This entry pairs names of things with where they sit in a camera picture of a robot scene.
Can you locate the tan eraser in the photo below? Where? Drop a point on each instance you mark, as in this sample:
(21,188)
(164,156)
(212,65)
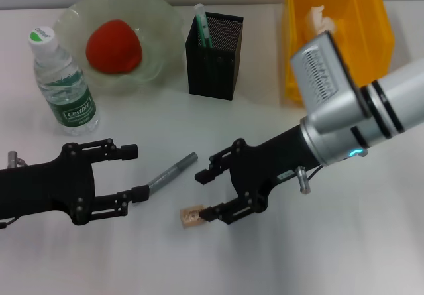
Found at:
(189,217)

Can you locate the black mesh pen holder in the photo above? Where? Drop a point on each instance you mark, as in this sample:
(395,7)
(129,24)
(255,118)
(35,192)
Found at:
(212,73)

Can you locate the silver grey pen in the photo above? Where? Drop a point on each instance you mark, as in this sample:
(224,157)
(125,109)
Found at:
(172,170)

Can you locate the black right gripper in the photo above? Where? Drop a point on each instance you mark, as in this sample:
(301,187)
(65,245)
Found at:
(271,159)

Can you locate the green utility knife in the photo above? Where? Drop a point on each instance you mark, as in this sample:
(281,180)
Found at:
(202,26)

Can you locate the yellow plastic bin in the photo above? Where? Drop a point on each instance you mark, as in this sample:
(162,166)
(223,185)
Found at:
(367,36)

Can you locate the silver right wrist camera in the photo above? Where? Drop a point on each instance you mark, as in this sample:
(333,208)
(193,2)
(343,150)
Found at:
(321,76)

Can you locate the red-orange fruit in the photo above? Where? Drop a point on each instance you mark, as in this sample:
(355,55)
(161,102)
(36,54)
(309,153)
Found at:
(114,48)

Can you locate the clear water bottle green label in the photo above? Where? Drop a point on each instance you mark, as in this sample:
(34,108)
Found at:
(71,102)

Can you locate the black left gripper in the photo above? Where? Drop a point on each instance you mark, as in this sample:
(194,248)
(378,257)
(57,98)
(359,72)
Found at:
(43,189)

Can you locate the white paper ball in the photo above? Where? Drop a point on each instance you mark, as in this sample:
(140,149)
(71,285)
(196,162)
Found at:
(318,18)

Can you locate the pale green glass fruit bowl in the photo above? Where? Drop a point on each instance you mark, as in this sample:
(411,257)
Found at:
(159,43)

